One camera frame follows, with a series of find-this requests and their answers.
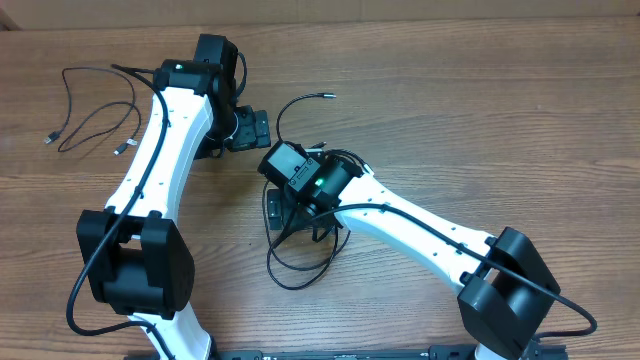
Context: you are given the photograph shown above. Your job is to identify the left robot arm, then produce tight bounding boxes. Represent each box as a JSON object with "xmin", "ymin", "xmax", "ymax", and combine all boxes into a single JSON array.
[{"xmin": 66, "ymin": 34, "xmax": 271, "ymax": 359}]

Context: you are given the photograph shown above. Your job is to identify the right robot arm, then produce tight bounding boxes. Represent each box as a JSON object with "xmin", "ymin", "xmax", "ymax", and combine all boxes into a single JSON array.
[{"xmin": 258, "ymin": 141, "xmax": 560, "ymax": 359}]

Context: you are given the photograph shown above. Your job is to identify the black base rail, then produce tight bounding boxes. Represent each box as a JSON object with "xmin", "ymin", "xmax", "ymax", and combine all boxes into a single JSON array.
[{"xmin": 124, "ymin": 343, "xmax": 569, "ymax": 360}]

